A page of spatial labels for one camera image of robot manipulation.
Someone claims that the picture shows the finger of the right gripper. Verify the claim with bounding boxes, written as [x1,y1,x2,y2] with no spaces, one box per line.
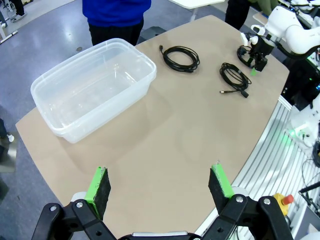
[246,52,258,77]
[254,55,269,73]

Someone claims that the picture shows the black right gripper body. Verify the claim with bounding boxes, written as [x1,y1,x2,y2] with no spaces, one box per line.
[250,36,275,58]

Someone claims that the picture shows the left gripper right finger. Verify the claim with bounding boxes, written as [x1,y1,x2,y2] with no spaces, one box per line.
[199,163,295,240]

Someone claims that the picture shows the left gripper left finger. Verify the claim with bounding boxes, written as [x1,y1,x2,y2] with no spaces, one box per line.
[30,165,126,240]

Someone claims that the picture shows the bystander in black trousers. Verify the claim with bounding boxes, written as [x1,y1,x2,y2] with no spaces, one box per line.
[224,0,251,31]

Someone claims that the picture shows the black control cabinet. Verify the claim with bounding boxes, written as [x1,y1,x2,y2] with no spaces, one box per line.
[283,56,320,112]

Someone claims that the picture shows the yellow emergency stop button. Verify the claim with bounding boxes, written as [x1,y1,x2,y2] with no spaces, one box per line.
[272,192,295,216]

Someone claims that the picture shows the white desk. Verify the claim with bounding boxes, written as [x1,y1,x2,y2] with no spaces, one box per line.
[171,0,229,21]

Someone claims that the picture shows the clear plastic storage container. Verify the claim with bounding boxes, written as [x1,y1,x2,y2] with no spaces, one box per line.
[30,37,158,145]

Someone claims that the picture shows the loose robot wiring bundle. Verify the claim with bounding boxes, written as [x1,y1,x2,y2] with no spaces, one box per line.
[297,138,320,216]

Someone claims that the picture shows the person in blue hoodie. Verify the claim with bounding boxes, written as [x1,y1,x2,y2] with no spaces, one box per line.
[81,0,152,47]

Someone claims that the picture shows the bystander with grey shoes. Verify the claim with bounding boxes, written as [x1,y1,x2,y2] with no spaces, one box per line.
[9,0,28,23]

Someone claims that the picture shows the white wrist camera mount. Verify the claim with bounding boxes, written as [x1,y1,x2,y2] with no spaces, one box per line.
[240,24,266,46]

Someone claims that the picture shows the black USB extension cable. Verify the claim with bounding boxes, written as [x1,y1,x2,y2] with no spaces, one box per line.
[219,62,252,98]

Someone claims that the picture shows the aluminium slotted base frame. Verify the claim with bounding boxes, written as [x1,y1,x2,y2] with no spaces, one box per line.
[194,96,320,240]

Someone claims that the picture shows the black cable with thick plug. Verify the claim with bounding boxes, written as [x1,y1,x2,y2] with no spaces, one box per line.
[159,44,201,74]

